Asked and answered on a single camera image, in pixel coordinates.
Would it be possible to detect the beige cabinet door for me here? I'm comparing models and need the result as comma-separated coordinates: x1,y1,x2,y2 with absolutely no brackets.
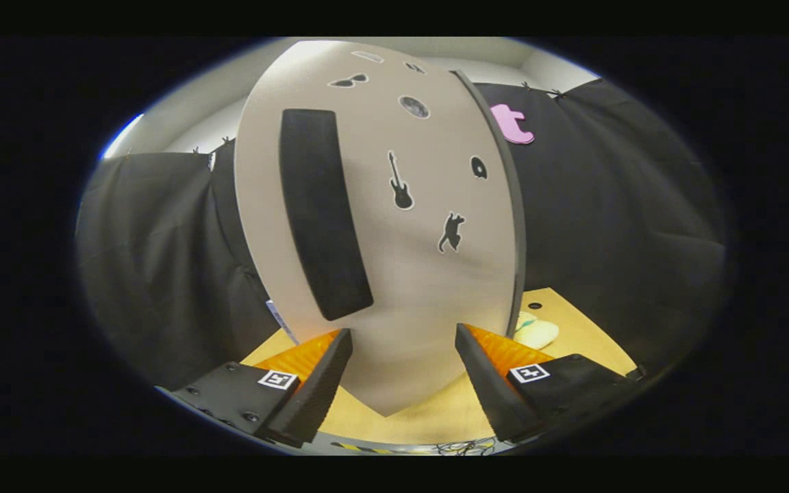
234,40,520,417

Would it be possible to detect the yellow plush toy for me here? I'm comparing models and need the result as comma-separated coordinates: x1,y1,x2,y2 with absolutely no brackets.
512,312,560,350

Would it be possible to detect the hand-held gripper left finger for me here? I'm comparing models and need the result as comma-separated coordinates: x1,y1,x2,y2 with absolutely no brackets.
172,329,354,449

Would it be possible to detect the light blue spine book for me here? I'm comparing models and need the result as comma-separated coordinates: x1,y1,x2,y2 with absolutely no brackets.
268,300,299,343

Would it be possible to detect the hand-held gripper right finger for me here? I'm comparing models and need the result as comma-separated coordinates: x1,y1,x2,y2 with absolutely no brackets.
455,323,642,444

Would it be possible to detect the black door handle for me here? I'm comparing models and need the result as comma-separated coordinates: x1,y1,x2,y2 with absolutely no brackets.
279,108,375,321

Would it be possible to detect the black backdrop cloth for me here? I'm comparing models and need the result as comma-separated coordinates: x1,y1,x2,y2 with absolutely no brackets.
76,77,727,391

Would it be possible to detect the grey cabinet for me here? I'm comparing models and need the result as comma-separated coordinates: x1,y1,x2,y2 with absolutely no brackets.
449,68,527,336

